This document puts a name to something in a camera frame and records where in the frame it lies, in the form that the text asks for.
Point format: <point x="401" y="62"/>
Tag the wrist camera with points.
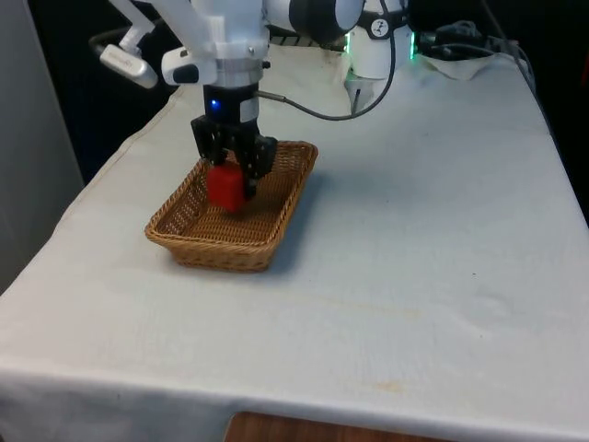
<point x="129" y="64"/>

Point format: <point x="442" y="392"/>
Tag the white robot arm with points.
<point x="239" y="32"/>

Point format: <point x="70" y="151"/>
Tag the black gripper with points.
<point x="230" y="105"/>

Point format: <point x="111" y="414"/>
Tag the wicker basket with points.
<point x="230" y="248"/>

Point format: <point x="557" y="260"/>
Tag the red cube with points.
<point x="225" y="189"/>

